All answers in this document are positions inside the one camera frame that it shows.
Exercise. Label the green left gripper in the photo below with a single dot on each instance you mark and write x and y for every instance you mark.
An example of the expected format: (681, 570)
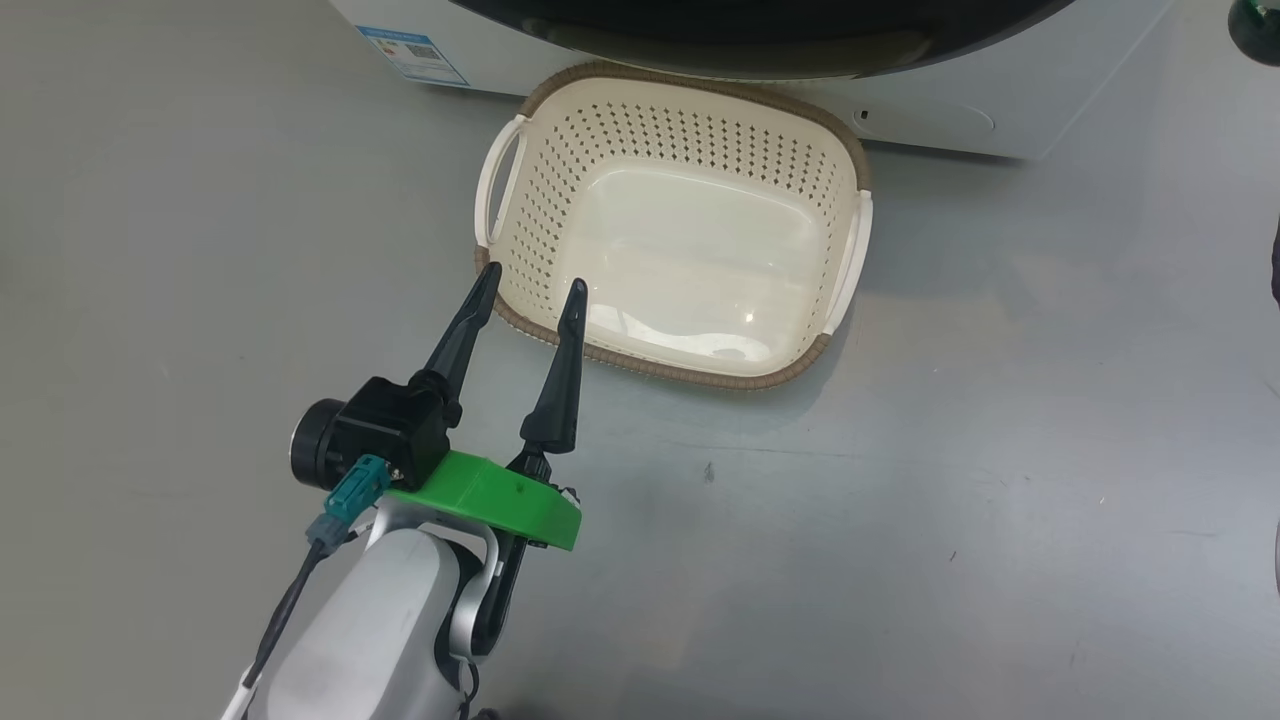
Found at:
(500, 500)

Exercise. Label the cream perforated laundry basket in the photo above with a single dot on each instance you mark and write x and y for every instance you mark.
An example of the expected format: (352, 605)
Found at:
(690, 260)

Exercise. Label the white washing machine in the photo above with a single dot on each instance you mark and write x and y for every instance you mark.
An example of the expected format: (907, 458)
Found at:
(940, 110)

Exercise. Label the blue white energy label sticker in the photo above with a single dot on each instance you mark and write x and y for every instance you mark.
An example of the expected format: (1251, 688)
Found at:
(412, 55)

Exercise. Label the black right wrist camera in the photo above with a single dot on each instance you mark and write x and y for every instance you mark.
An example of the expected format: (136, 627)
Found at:
(1258, 28)

